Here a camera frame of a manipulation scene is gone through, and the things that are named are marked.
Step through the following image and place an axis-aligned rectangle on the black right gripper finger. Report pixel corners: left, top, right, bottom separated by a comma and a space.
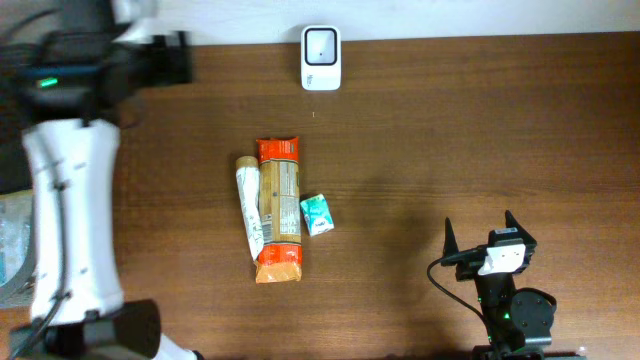
443, 217, 459, 256
505, 210, 531, 240

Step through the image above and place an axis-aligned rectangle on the teal tissue pack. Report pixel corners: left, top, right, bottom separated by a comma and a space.
300, 194, 335, 237

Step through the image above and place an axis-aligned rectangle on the beige white tube packet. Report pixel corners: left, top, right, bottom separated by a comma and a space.
236, 156, 264, 261

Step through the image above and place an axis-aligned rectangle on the orange pasta packet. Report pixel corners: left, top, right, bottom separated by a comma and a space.
256, 137, 303, 284

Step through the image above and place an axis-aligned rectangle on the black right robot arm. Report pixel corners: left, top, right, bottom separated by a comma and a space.
427, 211, 582, 360

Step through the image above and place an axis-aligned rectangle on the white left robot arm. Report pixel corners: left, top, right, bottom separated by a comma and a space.
1, 30, 198, 359

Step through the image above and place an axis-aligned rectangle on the white barcode scanner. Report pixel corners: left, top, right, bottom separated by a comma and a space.
300, 25, 342, 91

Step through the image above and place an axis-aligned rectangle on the clear plastic bag in basket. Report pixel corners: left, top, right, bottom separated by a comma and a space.
1, 190, 32, 285

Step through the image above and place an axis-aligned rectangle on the grey plastic mesh basket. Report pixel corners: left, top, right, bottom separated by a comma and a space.
1, 198, 36, 309

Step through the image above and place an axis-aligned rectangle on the black camera cable right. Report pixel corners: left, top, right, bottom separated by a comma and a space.
426, 255, 494, 341

